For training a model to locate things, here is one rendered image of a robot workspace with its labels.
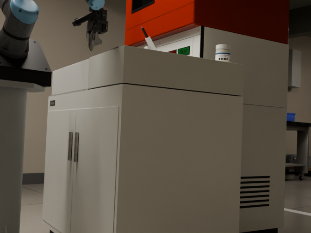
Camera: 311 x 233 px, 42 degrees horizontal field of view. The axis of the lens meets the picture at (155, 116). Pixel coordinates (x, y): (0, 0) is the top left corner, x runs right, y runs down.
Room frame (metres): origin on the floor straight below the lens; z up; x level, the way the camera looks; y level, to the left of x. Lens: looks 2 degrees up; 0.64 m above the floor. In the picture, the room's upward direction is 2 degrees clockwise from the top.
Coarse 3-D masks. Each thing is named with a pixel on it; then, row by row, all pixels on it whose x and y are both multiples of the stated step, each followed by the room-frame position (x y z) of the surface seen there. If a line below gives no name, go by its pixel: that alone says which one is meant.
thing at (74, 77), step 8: (80, 64) 1.93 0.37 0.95; (88, 64) 1.84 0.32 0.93; (56, 72) 2.24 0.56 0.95; (64, 72) 2.13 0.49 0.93; (72, 72) 2.02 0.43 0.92; (80, 72) 1.93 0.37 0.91; (88, 72) 1.84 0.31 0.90; (56, 80) 2.24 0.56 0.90; (64, 80) 2.12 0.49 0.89; (72, 80) 2.02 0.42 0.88; (80, 80) 1.92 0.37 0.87; (56, 88) 2.23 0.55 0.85; (64, 88) 2.12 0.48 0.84; (72, 88) 2.01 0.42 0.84; (80, 88) 1.92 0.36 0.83
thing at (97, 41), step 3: (96, 33) 1.94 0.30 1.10; (90, 36) 1.94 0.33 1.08; (96, 36) 1.94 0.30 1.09; (90, 39) 1.93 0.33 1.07; (96, 39) 1.94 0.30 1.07; (99, 39) 1.95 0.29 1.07; (90, 42) 1.93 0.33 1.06; (93, 42) 1.93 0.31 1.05; (96, 42) 1.94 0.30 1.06; (99, 42) 1.95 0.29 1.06; (90, 45) 1.93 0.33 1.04; (93, 45) 1.93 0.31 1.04; (90, 48) 1.94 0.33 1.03
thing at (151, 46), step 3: (147, 39) 1.95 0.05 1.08; (150, 39) 1.94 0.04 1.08; (147, 42) 1.96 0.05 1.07; (150, 42) 1.95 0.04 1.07; (150, 45) 1.95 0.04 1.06; (153, 45) 1.95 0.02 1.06; (144, 48) 1.96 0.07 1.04; (147, 48) 1.94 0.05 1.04; (150, 48) 1.95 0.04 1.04; (153, 48) 1.96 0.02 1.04
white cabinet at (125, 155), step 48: (96, 96) 1.75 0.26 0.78; (144, 96) 1.59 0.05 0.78; (192, 96) 1.71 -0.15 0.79; (48, 144) 2.31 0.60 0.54; (96, 144) 1.72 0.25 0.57; (144, 144) 1.60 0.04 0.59; (192, 144) 1.72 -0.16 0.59; (240, 144) 1.86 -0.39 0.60; (48, 192) 2.27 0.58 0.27; (96, 192) 1.70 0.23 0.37; (144, 192) 1.60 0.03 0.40; (192, 192) 1.72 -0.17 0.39
